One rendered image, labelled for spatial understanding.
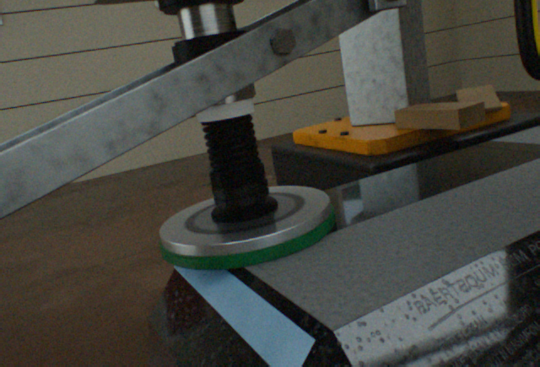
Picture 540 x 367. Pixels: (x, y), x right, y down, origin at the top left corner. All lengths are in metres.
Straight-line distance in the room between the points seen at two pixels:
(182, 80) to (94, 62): 5.91
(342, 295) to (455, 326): 0.09
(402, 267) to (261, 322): 0.14
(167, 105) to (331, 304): 0.25
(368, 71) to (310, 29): 0.93
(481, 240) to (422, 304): 0.12
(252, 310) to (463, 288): 0.19
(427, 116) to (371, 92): 0.24
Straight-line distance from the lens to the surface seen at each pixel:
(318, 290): 0.45
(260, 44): 0.55
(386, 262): 0.49
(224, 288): 0.54
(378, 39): 1.49
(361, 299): 0.43
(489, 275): 0.49
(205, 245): 0.53
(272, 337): 0.44
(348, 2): 0.63
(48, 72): 6.41
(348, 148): 1.37
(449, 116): 1.29
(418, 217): 0.60
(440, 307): 0.44
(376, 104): 1.51
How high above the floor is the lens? 1.02
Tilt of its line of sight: 12 degrees down
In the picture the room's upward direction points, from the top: 10 degrees counter-clockwise
